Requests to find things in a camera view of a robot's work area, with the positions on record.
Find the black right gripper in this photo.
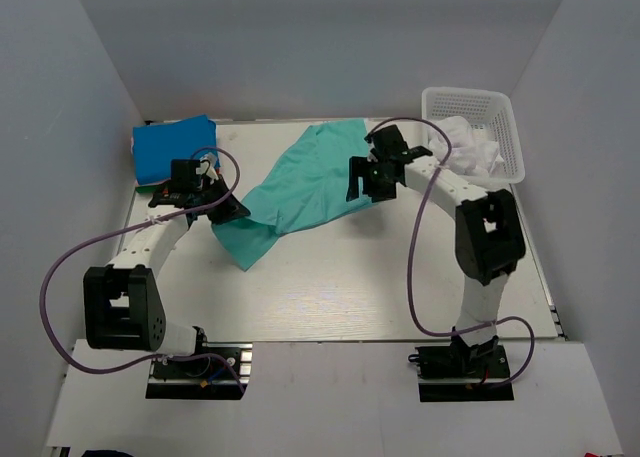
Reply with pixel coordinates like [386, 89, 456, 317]
[347, 156, 398, 203]

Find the teal t shirt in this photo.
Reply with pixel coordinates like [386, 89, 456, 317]
[212, 119, 372, 271]

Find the white t shirt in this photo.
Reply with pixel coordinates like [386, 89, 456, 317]
[435, 116, 504, 178]

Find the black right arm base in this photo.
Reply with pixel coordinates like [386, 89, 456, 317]
[407, 339, 514, 403]

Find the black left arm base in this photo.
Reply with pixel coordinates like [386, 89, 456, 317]
[145, 343, 253, 401]

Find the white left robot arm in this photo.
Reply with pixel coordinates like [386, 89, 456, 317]
[83, 153, 250, 376]

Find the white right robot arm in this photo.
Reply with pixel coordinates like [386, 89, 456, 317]
[346, 119, 526, 376]

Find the green folded t shirt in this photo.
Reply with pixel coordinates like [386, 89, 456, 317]
[135, 183, 159, 194]

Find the blue folded t shirt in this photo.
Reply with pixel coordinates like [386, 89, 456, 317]
[132, 115, 217, 180]

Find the white plastic basket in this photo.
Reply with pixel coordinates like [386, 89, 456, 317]
[421, 87, 525, 188]

